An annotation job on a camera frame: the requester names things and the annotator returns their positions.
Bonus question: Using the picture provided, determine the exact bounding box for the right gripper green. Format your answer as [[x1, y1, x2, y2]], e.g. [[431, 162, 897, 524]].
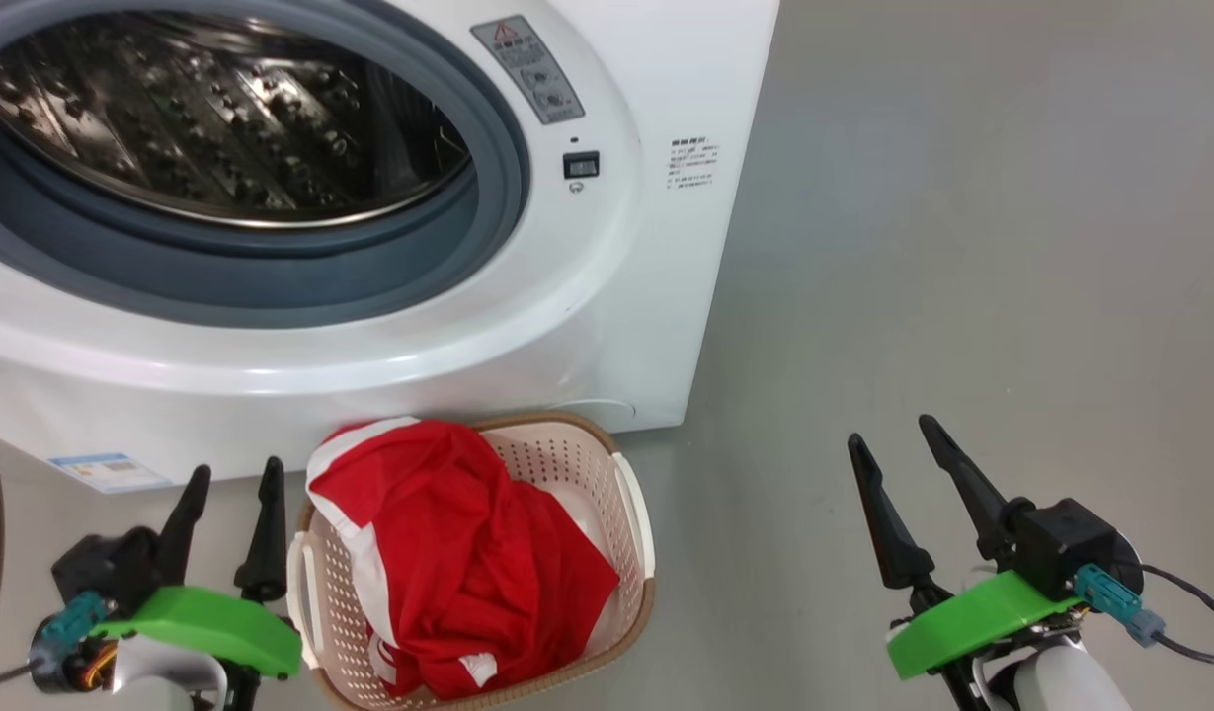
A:
[[847, 414, 1082, 711]]

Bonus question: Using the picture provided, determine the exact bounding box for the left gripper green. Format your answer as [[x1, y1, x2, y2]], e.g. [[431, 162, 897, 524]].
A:
[[93, 456, 303, 711]]

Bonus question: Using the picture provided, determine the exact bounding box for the red and white garment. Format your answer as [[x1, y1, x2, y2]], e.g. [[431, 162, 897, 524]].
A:
[[305, 417, 622, 702]]

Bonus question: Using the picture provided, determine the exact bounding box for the cream perforated plastic laundry basket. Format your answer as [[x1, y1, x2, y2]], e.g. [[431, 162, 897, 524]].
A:
[[285, 411, 657, 711]]

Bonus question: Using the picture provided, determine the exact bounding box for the white front-load washing machine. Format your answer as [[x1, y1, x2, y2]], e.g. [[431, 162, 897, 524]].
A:
[[0, 0, 780, 493]]

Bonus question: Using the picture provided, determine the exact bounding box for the blue energy label sticker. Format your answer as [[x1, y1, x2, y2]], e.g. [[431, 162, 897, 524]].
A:
[[48, 451, 173, 495]]

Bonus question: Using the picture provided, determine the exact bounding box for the grey warning label sticker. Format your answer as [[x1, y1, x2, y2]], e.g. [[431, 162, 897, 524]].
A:
[[471, 15, 586, 126]]

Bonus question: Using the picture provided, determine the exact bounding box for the teal left cable connector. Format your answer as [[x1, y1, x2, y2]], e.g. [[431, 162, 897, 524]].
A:
[[39, 591, 109, 653]]

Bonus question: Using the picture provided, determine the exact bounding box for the teal cable connector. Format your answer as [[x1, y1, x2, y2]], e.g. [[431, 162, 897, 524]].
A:
[[39, 591, 109, 653], [1073, 564, 1166, 648]]

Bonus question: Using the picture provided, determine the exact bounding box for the teal right cable connector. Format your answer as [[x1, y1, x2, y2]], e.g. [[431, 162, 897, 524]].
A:
[[1073, 564, 1166, 648]]

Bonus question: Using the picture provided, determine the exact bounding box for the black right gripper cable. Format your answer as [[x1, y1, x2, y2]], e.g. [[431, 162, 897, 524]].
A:
[[1110, 563, 1214, 665]]

